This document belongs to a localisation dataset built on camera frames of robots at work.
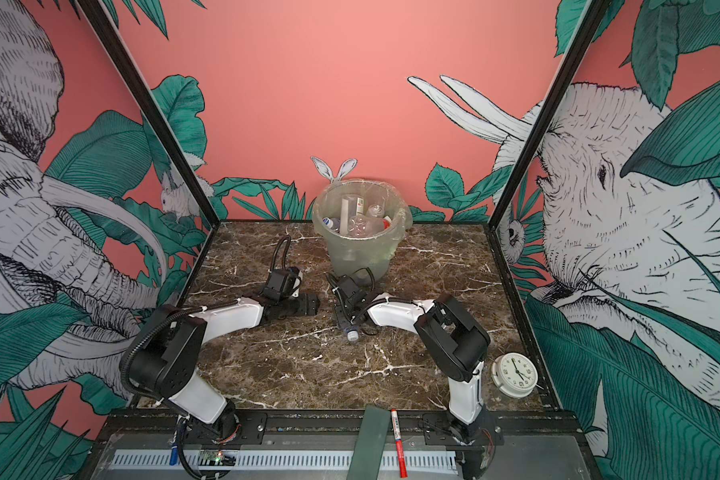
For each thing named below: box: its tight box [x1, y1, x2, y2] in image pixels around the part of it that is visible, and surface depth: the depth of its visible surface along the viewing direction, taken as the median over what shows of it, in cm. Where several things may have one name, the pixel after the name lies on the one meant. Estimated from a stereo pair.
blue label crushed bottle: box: [322, 217, 340, 233], surface depth 94 cm
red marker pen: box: [391, 409, 409, 479], surface depth 72 cm
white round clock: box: [491, 352, 539, 398], surface depth 81 cm
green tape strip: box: [346, 404, 391, 480], surface depth 72 cm
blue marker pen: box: [169, 431, 179, 466], surface depth 71 cm
